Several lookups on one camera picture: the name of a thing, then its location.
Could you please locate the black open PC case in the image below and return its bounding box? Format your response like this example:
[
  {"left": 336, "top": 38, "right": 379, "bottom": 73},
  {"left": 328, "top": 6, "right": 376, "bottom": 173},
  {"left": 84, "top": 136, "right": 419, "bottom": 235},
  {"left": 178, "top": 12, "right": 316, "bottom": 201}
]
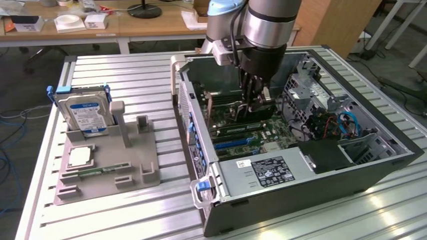
[{"left": 170, "top": 44, "right": 426, "bottom": 238}]

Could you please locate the grey power supply unit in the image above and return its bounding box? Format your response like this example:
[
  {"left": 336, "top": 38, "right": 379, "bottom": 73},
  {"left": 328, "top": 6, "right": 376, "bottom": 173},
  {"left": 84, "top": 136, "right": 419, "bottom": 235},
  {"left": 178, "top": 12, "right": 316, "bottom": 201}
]
[{"left": 218, "top": 146, "right": 315, "bottom": 197}]

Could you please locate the open cardboard box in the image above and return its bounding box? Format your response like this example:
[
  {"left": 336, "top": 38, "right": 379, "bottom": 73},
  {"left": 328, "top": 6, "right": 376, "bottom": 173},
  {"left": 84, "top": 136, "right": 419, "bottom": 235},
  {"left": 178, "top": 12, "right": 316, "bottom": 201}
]
[{"left": 192, "top": 0, "right": 210, "bottom": 17}]

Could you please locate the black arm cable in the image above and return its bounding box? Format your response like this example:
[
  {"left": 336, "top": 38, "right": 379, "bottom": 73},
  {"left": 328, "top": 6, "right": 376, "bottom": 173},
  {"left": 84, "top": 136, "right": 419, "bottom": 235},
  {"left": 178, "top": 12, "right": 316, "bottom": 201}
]
[{"left": 228, "top": 4, "right": 247, "bottom": 67}]

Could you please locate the graphics card with metal bracket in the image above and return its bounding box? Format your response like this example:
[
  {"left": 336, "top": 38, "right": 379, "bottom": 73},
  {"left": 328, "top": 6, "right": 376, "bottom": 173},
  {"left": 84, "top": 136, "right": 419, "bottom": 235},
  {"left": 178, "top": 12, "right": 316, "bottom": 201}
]
[{"left": 202, "top": 90, "right": 279, "bottom": 125}]

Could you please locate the black round lamp base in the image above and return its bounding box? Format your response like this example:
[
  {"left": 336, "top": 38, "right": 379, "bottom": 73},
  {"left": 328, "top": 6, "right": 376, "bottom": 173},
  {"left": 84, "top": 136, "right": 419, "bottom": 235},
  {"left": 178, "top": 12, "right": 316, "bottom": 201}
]
[{"left": 127, "top": 0, "right": 164, "bottom": 20}]

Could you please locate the white box with round recess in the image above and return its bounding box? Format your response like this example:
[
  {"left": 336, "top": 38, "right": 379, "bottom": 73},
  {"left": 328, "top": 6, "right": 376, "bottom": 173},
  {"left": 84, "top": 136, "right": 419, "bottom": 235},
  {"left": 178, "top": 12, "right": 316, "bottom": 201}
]
[{"left": 54, "top": 14, "right": 87, "bottom": 34}]

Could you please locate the black RAM stick with label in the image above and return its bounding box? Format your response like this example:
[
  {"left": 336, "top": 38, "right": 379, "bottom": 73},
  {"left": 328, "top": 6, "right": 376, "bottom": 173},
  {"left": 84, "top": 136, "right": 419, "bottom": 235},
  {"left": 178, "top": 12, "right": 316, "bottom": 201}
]
[{"left": 218, "top": 122, "right": 264, "bottom": 135}]

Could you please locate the green motherboard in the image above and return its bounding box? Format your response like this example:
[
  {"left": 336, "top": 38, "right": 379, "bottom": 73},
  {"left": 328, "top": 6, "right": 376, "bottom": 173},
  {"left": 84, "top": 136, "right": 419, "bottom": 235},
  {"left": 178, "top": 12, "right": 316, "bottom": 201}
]
[{"left": 191, "top": 82, "right": 302, "bottom": 162}]

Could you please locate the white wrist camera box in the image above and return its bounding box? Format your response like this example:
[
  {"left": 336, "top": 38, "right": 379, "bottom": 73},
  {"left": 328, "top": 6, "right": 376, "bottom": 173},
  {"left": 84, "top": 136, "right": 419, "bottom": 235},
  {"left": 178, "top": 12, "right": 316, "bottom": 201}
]
[{"left": 212, "top": 39, "right": 242, "bottom": 67}]

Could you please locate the silver CPU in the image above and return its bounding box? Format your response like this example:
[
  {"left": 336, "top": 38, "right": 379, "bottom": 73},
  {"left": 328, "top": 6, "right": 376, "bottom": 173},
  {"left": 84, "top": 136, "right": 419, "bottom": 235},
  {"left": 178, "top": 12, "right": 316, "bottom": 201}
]
[{"left": 67, "top": 147, "right": 96, "bottom": 169}]

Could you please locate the grey parts rack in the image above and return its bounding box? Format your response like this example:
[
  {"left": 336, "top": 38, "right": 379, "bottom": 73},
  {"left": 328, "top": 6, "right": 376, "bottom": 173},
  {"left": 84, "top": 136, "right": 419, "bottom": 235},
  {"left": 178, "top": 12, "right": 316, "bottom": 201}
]
[{"left": 52, "top": 100, "right": 162, "bottom": 207}]

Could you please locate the black and white box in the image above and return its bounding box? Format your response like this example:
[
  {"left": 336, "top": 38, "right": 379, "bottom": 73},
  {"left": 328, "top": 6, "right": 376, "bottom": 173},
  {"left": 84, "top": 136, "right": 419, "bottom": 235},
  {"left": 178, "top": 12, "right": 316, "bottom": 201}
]
[{"left": 10, "top": 15, "right": 46, "bottom": 33}]

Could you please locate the red disk wire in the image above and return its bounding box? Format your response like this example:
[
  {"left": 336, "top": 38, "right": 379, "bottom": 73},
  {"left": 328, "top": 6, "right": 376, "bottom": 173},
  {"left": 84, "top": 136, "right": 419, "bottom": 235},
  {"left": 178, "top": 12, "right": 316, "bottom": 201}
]
[{"left": 324, "top": 113, "right": 335, "bottom": 138}]

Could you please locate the blue disk wire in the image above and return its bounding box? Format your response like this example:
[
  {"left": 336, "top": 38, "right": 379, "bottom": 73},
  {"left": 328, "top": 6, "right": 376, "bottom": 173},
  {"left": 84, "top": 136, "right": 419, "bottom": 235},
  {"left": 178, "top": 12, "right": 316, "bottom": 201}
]
[{"left": 336, "top": 111, "right": 363, "bottom": 139}]

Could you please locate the green RAM stick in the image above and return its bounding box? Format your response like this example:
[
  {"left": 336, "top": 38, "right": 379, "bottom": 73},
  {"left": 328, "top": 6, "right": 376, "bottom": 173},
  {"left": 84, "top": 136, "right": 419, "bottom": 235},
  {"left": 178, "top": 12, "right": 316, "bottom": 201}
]
[{"left": 76, "top": 164, "right": 130, "bottom": 176}]

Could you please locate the white floor cable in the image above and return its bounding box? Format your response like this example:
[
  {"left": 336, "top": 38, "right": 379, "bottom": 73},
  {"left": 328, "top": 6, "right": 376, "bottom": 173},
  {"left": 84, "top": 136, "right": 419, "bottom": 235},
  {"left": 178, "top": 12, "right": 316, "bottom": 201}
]
[{"left": 0, "top": 104, "right": 54, "bottom": 120}]

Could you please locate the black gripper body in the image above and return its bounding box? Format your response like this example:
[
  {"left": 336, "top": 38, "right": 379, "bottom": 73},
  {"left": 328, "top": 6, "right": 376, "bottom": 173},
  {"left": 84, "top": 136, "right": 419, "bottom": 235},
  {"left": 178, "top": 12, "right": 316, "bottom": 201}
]
[{"left": 239, "top": 45, "right": 287, "bottom": 84}]

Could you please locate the office chair base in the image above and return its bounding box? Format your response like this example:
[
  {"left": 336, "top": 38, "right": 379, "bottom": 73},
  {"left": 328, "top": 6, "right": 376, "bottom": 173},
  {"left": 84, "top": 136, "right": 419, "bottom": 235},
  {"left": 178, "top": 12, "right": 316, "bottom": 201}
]
[{"left": 19, "top": 43, "right": 102, "bottom": 75}]

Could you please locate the wooden desk white frame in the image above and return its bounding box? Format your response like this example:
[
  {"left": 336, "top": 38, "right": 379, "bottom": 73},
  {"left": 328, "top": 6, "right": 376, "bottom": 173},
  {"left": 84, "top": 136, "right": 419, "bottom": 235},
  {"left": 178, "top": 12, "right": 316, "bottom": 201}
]
[{"left": 0, "top": 0, "right": 302, "bottom": 55}]

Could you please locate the silver metal drive cage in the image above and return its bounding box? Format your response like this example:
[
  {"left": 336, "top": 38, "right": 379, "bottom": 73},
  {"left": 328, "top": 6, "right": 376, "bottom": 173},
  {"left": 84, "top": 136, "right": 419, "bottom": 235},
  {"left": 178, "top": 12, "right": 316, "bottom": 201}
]
[{"left": 282, "top": 58, "right": 351, "bottom": 131}]

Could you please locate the black floor stand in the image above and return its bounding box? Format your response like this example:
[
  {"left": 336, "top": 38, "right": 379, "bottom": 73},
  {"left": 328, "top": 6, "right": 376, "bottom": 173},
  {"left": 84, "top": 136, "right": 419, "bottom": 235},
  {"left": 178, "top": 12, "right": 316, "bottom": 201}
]
[{"left": 376, "top": 74, "right": 427, "bottom": 101}]

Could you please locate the wooden cabinet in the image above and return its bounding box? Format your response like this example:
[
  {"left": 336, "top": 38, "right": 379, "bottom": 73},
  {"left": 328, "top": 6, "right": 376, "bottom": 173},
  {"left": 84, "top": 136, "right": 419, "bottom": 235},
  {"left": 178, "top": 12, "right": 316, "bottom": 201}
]
[{"left": 292, "top": 0, "right": 383, "bottom": 59}]

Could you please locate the blue expansion slot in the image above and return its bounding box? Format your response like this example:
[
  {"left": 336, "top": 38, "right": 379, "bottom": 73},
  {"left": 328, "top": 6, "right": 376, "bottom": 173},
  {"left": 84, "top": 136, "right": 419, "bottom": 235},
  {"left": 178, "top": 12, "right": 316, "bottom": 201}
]
[{"left": 212, "top": 136, "right": 256, "bottom": 151}]

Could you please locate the silver chipset heatsink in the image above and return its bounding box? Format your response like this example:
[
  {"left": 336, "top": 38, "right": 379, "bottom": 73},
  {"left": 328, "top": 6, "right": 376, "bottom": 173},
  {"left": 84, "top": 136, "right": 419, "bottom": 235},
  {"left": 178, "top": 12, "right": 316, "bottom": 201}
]
[{"left": 262, "top": 141, "right": 286, "bottom": 154}]

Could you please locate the white table frame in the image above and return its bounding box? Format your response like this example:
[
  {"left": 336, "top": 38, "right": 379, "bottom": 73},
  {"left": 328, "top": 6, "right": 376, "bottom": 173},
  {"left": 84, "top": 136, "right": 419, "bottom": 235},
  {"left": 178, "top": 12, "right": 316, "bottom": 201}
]
[{"left": 363, "top": 0, "right": 427, "bottom": 69}]

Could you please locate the hard disk with blue caddy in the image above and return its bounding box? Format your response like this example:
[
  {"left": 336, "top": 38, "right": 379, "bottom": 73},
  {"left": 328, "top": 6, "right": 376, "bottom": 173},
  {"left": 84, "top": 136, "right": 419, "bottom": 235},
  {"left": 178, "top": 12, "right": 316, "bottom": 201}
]
[{"left": 46, "top": 83, "right": 114, "bottom": 139}]

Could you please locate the stack of white papers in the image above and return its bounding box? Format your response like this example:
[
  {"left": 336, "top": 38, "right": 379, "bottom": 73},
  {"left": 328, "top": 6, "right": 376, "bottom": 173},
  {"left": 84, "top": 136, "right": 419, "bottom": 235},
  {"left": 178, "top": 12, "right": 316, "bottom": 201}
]
[{"left": 180, "top": 9, "right": 208, "bottom": 31}]

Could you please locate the small white labelled box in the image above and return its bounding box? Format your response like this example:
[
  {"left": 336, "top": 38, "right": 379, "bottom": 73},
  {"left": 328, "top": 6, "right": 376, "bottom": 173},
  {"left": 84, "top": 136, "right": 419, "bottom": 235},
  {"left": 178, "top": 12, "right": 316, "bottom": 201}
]
[{"left": 83, "top": 13, "right": 110, "bottom": 30}]

